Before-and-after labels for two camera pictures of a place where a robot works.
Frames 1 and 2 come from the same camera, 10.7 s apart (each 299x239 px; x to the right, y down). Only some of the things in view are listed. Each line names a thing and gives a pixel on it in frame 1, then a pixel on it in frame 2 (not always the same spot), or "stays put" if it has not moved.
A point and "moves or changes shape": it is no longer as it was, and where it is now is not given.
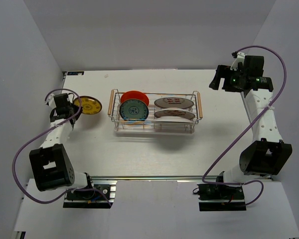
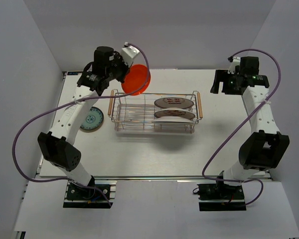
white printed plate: (171, 119) stays put
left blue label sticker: (75, 73) stays put
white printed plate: (175, 112) stays put
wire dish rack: (155, 112) stays put
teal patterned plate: (134, 109) -> (93, 120)
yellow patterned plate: (90, 105) moves or changes shape
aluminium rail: (145, 177) stays put
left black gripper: (79, 113) -> (117, 58)
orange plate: (136, 95) -> (136, 79)
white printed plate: (173, 102) stays put
